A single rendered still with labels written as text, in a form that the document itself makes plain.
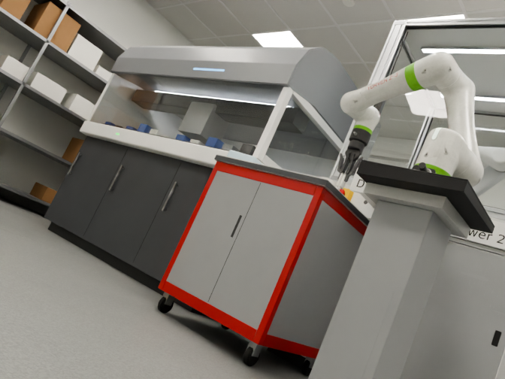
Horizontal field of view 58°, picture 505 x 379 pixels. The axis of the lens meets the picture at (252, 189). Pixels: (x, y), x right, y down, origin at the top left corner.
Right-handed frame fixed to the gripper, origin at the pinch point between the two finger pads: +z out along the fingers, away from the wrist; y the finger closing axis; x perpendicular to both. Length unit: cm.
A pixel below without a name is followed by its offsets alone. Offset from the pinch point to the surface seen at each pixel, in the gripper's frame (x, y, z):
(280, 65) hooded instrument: -5, -66, -60
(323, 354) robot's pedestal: -38, 43, 71
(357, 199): 23.2, -2.0, 0.5
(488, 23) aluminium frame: 25, 30, -107
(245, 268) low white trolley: -36, -4, 56
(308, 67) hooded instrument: 6, -55, -67
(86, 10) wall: 5, -393, -134
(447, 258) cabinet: 25, 49, 16
